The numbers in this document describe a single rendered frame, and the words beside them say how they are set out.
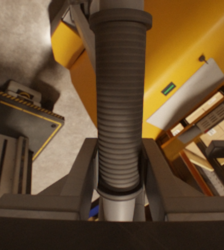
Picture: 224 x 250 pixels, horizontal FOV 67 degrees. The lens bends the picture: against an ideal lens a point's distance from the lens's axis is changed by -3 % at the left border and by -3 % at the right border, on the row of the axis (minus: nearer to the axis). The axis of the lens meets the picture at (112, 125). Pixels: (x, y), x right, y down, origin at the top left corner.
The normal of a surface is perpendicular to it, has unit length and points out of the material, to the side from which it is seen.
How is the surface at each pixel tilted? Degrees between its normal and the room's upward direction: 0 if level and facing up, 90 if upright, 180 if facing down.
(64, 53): 22
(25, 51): 0
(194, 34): 45
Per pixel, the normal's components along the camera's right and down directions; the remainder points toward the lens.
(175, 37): -0.57, -0.04
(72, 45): -0.03, 0.52
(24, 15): 0.26, 0.70
